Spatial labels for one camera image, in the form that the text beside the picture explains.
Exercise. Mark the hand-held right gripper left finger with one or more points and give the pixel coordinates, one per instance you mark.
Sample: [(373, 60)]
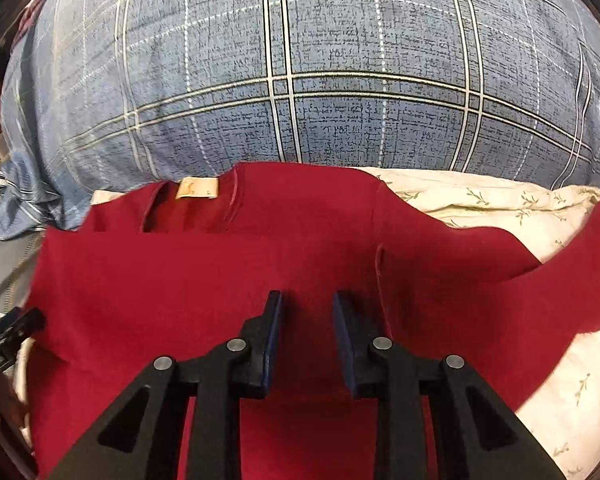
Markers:
[(274, 340)]

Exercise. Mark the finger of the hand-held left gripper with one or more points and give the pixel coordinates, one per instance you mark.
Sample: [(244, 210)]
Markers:
[(15, 327)]

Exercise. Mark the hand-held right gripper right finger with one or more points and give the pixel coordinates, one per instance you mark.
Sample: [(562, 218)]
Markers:
[(344, 345)]

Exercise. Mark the red shirt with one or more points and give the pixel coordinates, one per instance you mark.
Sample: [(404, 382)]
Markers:
[(180, 285)]

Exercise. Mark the grey bed sheet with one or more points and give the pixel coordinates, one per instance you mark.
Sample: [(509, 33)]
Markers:
[(2, 265)]

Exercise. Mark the cream floral pillow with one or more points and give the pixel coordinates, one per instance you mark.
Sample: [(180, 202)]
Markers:
[(570, 400)]

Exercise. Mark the blue plaid pillow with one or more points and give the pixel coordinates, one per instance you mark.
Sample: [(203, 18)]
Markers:
[(355, 60)]

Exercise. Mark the dark red cloth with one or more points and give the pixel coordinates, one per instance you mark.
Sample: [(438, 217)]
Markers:
[(35, 12)]

